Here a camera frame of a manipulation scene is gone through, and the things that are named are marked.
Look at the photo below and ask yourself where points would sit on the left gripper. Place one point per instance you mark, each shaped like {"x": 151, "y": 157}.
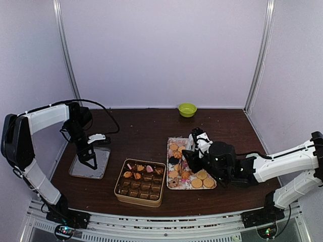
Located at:
{"x": 87, "y": 156}

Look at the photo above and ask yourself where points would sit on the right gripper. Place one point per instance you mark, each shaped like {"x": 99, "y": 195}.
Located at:
{"x": 192, "y": 162}

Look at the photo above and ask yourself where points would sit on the steel kitchen tongs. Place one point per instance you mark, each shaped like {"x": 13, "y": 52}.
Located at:
{"x": 186, "y": 148}

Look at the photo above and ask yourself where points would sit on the orange sandwich cookie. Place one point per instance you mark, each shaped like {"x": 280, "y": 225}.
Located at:
{"x": 137, "y": 176}

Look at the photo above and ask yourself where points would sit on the flower shaped cookie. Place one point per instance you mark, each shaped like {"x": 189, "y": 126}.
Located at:
{"x": 140, "y": 168}

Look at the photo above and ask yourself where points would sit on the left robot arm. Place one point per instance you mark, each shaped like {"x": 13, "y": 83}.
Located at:
{"x": 17, "y": 146}

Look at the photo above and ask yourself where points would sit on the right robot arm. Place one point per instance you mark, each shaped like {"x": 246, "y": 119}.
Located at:
{"x": 222, "y": 163}

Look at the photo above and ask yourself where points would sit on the silver tin lid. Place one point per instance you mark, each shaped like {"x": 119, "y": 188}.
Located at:
{"x": 77, "y": 169}

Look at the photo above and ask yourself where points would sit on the round golden biscuit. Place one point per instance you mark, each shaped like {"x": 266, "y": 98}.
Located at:
{"x": 197, "y": 183}
{"x": 208, "y": 183}

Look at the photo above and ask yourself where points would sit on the floral cookie tray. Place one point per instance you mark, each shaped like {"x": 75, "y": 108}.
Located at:
{"x": 179, "y": 176}

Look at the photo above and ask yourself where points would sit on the black sandwich cookie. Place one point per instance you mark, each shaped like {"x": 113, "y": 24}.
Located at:
{"x": 173, "y": 160}

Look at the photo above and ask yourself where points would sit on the green plastic bowl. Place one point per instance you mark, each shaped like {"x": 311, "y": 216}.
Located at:
{"x": 187, "y": 109}

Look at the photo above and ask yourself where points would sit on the gold cookie tin box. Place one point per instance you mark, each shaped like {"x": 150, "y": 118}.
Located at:
{"x": 147, "y": 191}

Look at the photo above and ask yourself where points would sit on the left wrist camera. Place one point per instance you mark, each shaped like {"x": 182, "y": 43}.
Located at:
{"x": 99, "y": 138}

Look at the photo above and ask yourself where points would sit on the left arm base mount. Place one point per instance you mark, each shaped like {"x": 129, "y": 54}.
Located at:
{"x": 67, "y": 225}

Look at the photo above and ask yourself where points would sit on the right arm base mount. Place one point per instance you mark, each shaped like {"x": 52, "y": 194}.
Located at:
{"x": 264, "y": 220}

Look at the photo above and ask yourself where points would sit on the front aluminium rail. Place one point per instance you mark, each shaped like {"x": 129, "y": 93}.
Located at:
{"x": 217, "y": 227}

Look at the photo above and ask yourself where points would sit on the left aluminium frame post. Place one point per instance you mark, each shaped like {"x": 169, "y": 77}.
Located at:
{"x": 66, "y": 55}

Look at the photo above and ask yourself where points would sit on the aluminium frame post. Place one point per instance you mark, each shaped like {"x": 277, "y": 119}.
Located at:
{"x": 264, "y": 45}
{"x": 66, "y": 55}

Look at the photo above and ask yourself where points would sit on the right aluminium frame post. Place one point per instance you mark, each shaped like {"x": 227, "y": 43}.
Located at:
{"x": 264, "y": 45}

